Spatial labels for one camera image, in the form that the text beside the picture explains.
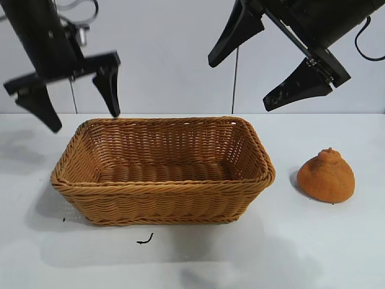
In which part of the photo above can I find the left wrist cable with connector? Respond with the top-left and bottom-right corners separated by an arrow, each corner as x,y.
57,0 -> 100,46

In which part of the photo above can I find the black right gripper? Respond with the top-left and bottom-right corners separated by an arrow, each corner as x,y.
208,0 -> 385,112

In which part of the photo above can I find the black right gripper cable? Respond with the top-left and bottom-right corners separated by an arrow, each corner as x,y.
354,16 -> 385,61

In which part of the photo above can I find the brown wicker basket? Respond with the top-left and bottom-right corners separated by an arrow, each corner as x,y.
50,116 -> 277,226

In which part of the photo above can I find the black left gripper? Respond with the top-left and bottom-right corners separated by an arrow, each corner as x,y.
2,0 -> 122,133

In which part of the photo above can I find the black curved debris strip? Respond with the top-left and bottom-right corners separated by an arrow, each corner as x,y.
137,232 -> 155,245

